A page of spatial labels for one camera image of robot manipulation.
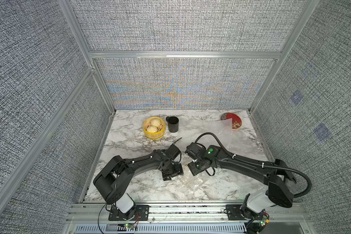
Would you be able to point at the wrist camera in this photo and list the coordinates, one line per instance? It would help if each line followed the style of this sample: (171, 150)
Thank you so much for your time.
(173, 152)
(195, 151)

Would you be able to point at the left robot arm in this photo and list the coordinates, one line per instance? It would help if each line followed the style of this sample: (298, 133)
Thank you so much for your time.
(113, 180)

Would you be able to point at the bubble white plate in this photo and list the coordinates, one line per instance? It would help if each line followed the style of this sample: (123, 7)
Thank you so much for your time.
(193, 183)

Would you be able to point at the yellow bamboo steamer basket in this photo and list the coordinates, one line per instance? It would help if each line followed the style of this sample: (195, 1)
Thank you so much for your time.
(161, 130)

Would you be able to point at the bubble dark red plate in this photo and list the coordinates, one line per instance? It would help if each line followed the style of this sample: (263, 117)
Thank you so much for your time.
(249, 167)

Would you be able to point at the steamed bun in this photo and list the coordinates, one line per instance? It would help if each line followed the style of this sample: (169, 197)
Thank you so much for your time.
(156, 122)
(152, 129)

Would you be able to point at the lower steamed bun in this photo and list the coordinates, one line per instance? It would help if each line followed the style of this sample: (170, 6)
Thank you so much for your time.
(152, 129)

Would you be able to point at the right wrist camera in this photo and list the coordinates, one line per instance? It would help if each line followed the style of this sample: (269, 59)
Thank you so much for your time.
(195, 151)

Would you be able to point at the black cup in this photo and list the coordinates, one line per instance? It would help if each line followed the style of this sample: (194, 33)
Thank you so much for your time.
(173, 123)

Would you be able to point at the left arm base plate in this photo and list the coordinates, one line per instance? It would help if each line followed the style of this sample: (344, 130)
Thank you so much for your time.
(137, 212)

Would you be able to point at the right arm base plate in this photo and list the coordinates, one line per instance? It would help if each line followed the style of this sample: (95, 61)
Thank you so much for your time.
(236, 212)

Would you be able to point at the red floral plate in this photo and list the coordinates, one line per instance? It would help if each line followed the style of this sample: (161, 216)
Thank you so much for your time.
(236, 120)

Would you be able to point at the left base circuit board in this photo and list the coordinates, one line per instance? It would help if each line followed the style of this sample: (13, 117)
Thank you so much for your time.
(129, 226)

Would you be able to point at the aluminium front rail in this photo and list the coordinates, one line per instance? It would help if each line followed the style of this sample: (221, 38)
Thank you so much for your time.
(184, 211)

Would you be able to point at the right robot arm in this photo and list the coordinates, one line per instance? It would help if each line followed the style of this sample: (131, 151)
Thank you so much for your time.
(281, 183)

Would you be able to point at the right base circuit board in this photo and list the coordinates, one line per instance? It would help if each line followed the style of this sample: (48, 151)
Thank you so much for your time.
(262, 224)

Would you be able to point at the upper steamed bun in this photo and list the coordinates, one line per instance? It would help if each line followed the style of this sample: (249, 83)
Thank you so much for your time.
(156, 122)

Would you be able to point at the base circuit board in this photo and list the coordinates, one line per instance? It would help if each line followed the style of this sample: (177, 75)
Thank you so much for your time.
(129, 226)
(262, 224)

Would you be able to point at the bubble wrap around orange plate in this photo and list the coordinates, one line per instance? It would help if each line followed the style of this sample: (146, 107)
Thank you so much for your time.
(243, 141)

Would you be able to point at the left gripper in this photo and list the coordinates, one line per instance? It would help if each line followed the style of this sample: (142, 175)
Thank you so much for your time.
(179, 171)

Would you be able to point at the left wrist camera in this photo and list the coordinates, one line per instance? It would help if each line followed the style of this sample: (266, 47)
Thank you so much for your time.
(173, 152)

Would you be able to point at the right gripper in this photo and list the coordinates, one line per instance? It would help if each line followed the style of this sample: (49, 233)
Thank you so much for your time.
(192, 170)

